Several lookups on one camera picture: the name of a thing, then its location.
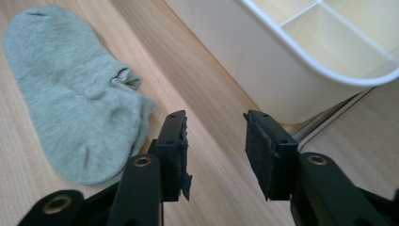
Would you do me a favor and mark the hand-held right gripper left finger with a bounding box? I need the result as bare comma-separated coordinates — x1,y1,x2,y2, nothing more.
154,109,193,202

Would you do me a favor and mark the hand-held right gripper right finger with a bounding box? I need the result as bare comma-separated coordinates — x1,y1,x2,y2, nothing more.
243,109,300,202

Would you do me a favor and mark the white divided storage box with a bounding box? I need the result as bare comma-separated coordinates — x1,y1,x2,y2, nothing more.
163,0,399,125

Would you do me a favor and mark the grey-green ankle sock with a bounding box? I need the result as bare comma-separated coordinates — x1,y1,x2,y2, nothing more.
2,4,156,186

